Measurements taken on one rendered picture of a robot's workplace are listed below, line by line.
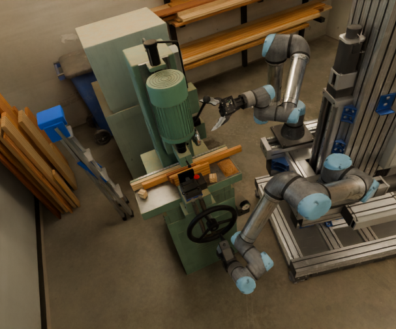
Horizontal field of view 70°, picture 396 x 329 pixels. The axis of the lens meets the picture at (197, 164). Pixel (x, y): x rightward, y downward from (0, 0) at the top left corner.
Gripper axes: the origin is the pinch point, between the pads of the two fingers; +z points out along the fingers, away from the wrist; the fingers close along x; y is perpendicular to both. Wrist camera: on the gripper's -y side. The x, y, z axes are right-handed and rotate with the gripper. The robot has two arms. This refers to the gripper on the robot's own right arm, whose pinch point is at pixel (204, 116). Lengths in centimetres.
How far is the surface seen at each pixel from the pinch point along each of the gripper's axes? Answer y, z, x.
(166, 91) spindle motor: 12.8, 14.7, -12.9
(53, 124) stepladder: -59, 77, -38
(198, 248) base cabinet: -68, 21, 72
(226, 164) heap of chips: -28.6, -9.3, 25.6
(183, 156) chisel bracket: -21.1, 13.1, 12.8
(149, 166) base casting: -62, 32, 9
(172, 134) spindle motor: -5.2, 16.4, 2.0
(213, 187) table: -26.9, 2.9, 34.4
